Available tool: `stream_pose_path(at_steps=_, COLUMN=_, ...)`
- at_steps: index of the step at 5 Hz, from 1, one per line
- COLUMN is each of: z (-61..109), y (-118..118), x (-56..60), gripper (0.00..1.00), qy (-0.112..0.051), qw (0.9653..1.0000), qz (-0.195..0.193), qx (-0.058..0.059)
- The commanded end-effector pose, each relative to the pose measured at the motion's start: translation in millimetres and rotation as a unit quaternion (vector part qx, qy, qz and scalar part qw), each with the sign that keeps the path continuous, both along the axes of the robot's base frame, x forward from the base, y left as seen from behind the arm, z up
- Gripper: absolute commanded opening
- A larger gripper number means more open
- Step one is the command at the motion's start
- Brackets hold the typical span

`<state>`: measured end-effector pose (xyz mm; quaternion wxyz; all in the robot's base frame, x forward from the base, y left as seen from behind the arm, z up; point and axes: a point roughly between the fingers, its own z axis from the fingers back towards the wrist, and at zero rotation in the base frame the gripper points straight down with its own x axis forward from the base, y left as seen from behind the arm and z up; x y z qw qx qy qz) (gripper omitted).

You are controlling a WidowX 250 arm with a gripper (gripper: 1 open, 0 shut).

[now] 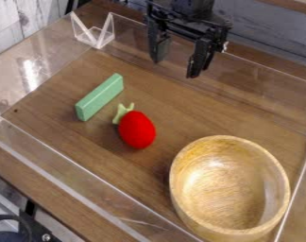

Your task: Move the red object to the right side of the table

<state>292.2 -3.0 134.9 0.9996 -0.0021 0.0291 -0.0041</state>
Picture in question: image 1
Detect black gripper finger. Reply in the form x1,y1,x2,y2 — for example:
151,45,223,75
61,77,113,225
149,18,171,63
186,38,215,78

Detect wooden bowl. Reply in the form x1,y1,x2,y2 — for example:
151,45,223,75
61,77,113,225
170,135,291,242

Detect black clamp with cable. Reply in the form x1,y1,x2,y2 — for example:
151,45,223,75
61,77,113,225
0,201,62,242

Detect clear acrylic tray walls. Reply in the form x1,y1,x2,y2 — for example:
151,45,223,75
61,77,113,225
0,12,306,242

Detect red felt strawberry toy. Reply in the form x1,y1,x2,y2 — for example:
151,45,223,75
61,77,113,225
113,104,157,149

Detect green rectangular block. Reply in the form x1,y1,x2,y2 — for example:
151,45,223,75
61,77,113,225
75,73,125,121

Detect clear acrylic corner bracket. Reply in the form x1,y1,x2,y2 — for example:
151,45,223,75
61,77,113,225
70,12,115,49

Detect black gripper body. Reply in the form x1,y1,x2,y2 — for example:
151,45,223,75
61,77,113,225
146,0,233,52

